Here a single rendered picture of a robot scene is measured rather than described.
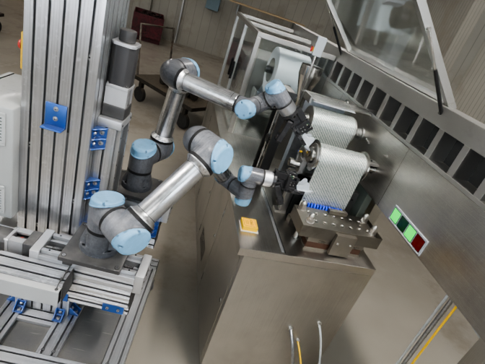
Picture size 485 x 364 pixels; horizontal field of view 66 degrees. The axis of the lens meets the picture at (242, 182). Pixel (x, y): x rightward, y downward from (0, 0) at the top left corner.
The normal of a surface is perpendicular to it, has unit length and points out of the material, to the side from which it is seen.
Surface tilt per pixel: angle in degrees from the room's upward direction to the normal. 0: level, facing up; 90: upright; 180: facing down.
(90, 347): 0
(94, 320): 0
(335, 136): 92
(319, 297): 90
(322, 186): 90
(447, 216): 90
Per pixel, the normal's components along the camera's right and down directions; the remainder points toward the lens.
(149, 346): 0.29, -0.84
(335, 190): 0.12, 0.50
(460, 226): -0.95, -0.20
